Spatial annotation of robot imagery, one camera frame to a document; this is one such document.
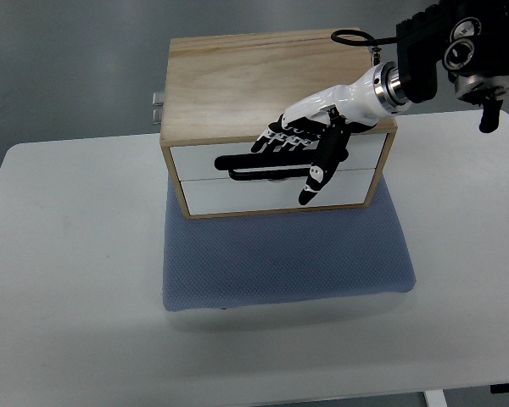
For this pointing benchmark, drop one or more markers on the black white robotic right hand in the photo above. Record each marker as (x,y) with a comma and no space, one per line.
(327,118)

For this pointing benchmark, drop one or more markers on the white drawer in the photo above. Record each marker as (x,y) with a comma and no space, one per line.
(195,163)
(226,196)

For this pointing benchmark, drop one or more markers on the silver metal clamp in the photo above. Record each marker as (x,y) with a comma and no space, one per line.
(157,103)

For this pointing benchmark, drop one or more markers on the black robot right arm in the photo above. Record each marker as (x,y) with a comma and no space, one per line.
(469,38)

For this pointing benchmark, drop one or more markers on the black table control panel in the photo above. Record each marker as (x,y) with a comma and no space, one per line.
(499,388)

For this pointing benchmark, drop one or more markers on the wooden drawer cabinet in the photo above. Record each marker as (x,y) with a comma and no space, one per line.
(228,89)

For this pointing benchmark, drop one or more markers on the blue mesh cushion mat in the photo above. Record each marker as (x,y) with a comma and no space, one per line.
(224,263)

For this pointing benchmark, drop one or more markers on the white table leg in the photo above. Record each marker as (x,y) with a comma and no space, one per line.
(435,398)

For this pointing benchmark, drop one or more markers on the black drawer handle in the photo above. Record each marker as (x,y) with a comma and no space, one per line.
(266,166)

